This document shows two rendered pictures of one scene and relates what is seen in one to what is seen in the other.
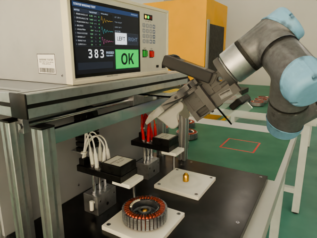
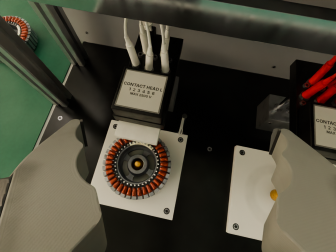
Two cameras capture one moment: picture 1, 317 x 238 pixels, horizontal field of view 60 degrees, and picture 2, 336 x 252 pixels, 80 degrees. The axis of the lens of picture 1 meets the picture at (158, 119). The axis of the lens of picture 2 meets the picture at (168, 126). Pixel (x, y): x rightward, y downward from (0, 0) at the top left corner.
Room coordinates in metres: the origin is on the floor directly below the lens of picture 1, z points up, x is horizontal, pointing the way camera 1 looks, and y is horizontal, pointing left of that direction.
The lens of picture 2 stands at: (0.63, -0.03, 1.15)
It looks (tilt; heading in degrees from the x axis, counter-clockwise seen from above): 71 degrees down; 68
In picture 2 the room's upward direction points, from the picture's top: 3 degrees clockwise
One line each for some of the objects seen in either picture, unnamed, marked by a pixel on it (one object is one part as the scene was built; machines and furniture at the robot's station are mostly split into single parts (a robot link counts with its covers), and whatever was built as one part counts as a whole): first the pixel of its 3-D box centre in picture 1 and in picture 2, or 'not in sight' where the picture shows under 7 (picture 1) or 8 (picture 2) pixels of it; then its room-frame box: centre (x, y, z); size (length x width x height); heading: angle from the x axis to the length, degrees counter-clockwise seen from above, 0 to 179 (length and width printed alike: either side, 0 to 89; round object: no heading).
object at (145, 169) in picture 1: (147, 166); (282, 115); (0.89, 0.04, 0.80); 0.07 x 0.05 x 0.06; 150
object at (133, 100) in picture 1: (133, 97); not in sight; (0.87, 0.08, 1.05); 0.06 x 0.04 x 0.04; 150
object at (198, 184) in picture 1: (185, 182); (273, 195); (0.82, -0.09, 0.78); 0.15 x 0.15 x 0.01; 60
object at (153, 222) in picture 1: (144, 212); (138, 164); (0.61, 0.03, 0.80); 0.11 x 0.11 x 0.04
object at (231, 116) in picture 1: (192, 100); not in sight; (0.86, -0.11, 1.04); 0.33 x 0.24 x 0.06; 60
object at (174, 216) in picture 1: (144, 220); (139, 166); (0.61, 0.03, 0.78); 0.15 x 0.15 x 0.01; 60
